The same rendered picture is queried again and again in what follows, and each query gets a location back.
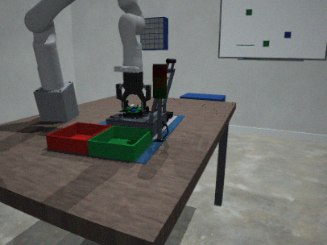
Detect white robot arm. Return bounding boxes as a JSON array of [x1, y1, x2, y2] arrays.
[[24, 0, 145, 90]]

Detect red open-top bin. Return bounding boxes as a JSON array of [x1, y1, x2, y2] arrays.
[[46, 122, 112, 155]]

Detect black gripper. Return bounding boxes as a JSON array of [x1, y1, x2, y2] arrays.
[[116, 72, 151, 112]]

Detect green circuit board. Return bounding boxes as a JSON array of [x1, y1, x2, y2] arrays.
[[119, 105, 141, 113]]

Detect green open-top bin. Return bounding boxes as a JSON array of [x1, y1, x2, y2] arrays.
[[87, 126, 153, 161]]

